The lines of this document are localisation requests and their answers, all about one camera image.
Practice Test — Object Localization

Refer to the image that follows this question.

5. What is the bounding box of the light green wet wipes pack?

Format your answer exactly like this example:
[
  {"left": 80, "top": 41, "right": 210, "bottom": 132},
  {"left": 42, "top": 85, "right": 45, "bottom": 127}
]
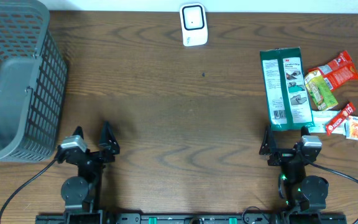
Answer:
[{"left": 308, "top": 110, "right": 346, "bottom": 136}]

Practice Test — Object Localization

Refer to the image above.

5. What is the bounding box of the dark green packet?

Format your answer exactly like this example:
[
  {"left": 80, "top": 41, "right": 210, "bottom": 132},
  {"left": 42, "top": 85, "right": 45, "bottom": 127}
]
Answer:
[{"left": 260, "top": 47, "right": 314, "bottom": 131}]

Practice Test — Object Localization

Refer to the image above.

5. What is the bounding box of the yellow green juice carton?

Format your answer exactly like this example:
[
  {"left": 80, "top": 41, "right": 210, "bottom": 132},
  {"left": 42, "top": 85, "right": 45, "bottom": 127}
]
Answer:
[{"left": 305, "top": 70, "right": 338, "bottom": 111}]

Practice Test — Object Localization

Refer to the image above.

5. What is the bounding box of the small orange tissue pack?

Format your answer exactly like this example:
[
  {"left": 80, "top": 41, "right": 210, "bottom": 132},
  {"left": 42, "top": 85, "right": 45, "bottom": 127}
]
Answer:
[{"left": 346, "top": 116, "right": 358, "bottom": 141}]

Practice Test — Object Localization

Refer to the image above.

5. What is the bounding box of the small red Nescafe packet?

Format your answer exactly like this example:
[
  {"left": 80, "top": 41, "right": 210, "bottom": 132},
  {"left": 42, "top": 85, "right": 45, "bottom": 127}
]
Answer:
[{"left": 325, "top": 102, "right": 356, "bottom": 136}]

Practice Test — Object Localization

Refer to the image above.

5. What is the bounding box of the red snack bag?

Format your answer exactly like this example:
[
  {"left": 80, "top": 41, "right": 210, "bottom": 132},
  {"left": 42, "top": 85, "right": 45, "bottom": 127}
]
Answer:
[{"left": 308, "top": 50, "right": 358, "bottom": 91}]

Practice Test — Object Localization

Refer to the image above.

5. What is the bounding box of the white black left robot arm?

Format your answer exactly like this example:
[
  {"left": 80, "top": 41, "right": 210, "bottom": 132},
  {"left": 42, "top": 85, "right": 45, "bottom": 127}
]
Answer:
[{"left": 55, "top": 121, "right": 120, "bottom": 224}]

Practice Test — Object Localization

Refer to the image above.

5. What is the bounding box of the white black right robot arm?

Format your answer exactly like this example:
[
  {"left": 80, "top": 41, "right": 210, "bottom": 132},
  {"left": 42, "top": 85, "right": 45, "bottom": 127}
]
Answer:
[{"left": 259, "top": 126, "right": 329, "bottom": 223}]

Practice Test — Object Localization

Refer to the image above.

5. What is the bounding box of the white barcode scanner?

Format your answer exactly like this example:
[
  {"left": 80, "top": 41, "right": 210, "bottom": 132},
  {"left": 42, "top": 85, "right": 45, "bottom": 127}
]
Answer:
[{"left": 179, "top": 3, "right": 208, "bottom": 47}]

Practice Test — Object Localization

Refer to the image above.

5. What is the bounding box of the grey plastic shopping basket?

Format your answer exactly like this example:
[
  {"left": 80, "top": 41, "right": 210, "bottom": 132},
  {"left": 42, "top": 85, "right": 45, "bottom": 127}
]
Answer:
[{"left": 0, "top": 1, "right": 68, "bottom": 162}]

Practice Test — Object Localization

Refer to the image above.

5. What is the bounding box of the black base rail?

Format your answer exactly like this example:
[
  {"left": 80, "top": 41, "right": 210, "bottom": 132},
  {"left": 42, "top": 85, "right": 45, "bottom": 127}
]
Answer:
[{"left": 35, "top": 212, "right": 347, "bottom": 224}]

